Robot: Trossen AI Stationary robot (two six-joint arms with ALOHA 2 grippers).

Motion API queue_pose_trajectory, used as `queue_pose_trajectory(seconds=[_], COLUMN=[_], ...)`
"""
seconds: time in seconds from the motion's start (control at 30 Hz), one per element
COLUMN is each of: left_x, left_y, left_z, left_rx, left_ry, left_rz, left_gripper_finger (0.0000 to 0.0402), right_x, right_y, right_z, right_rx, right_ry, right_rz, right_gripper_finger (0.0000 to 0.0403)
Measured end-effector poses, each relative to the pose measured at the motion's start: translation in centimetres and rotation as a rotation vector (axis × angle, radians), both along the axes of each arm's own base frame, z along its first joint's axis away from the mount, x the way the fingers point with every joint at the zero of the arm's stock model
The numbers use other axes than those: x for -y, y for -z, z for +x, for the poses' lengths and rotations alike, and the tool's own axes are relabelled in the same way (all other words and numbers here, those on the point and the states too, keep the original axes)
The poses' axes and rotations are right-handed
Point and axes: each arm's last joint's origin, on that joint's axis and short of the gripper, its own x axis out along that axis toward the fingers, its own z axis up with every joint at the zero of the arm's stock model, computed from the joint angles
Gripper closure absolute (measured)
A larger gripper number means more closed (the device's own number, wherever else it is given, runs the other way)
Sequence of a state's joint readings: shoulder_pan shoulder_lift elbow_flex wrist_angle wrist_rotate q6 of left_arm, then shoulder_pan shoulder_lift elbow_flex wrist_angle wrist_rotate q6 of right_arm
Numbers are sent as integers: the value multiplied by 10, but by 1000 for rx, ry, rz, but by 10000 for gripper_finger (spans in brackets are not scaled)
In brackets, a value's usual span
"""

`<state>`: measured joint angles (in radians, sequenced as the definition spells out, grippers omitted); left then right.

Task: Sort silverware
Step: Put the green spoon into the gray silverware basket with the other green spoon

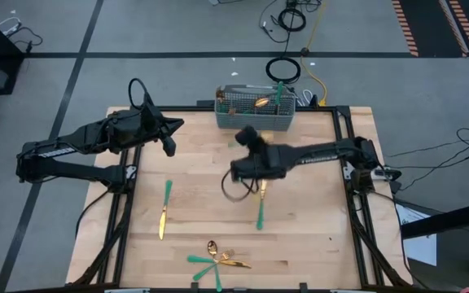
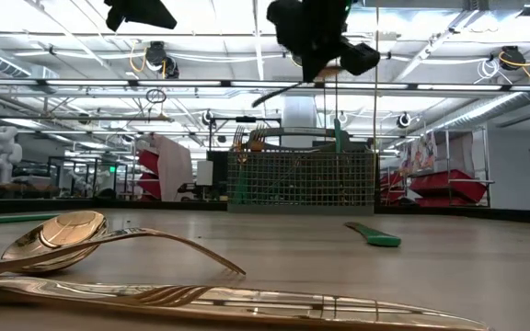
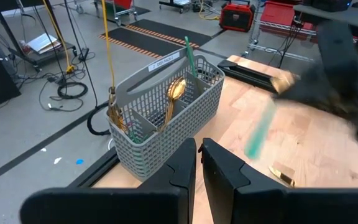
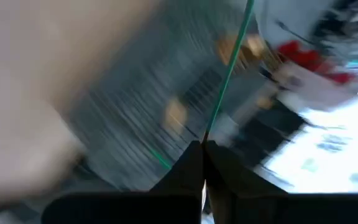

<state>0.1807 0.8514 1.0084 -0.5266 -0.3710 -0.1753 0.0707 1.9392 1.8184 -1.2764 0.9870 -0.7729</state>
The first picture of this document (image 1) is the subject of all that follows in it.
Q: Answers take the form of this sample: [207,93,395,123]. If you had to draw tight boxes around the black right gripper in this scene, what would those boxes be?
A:
[230,125,274,182]

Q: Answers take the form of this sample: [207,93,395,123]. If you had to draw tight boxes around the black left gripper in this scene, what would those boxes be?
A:
[138,103,185,159]

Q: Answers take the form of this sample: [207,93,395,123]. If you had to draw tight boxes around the gold knife green handle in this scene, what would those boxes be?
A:
[158,179,174,242]
[186,254,253,270]

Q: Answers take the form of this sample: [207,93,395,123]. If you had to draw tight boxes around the green handled gold utensil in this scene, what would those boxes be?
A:
[274,80,285,107]

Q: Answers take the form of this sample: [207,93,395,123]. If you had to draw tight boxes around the grey plastic silverware caddy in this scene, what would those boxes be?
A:
[213,84,297,132]

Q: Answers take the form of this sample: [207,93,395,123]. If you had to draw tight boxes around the black power box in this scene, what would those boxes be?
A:
[375,165,403,182]

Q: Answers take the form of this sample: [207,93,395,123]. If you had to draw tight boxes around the white paper sheet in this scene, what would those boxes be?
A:
[395,203,438,268]

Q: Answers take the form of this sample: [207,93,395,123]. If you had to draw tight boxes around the black desk with monitor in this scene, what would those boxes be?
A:
[400,198,469,293]

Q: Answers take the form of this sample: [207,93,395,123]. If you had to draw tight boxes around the black mat orange stripes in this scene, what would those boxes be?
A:
[391,0,469,59]

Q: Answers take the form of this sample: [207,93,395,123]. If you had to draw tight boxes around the black aluminium table frame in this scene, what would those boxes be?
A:
[69,91,414,293]

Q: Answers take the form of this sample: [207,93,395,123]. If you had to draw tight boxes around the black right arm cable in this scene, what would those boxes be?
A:
[221,168,261,203]

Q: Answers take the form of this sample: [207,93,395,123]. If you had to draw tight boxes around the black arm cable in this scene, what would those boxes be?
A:
[127,77,151,112]
[221,168,261,203]

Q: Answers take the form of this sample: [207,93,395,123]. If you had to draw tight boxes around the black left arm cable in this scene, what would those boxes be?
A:
[127,77,151,112]

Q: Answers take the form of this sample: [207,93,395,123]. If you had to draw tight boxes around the large black cable coil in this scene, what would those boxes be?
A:
[265,56,302,85]

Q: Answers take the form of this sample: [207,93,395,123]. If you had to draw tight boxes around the small black cable coil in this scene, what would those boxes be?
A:
[277,7,307,33]

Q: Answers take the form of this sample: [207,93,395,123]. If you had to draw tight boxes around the yellow cable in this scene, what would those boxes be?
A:
[299,0,328,107]

